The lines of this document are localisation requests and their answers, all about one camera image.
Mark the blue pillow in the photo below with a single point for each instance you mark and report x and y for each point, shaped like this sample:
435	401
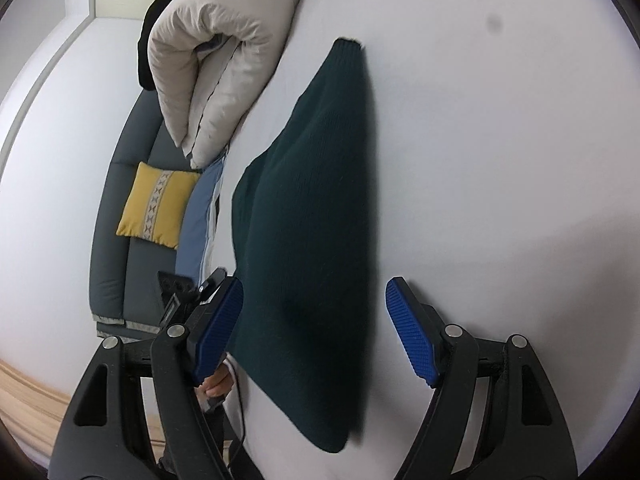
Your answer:
197	225

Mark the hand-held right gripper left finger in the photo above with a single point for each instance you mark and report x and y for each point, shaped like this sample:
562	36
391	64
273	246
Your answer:
220	332

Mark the grey sofa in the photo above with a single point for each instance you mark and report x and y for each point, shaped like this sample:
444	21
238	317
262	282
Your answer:
112	240

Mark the folded beige duvet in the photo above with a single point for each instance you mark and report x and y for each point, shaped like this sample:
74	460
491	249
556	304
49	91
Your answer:
215	35

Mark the black cloth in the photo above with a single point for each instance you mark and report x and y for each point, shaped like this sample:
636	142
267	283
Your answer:
147	50

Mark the dark green knit sweater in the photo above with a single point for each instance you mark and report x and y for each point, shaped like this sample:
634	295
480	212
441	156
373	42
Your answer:
310	240

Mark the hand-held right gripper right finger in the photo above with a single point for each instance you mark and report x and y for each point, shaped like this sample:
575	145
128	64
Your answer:
411	335

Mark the person's left hand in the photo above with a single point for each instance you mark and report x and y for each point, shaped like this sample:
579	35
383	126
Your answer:
217	385

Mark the yellow patterned cushion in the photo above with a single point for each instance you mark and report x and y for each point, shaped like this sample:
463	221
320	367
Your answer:
157	205

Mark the white bed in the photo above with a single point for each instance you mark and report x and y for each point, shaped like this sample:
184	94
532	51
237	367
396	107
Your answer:
475	160

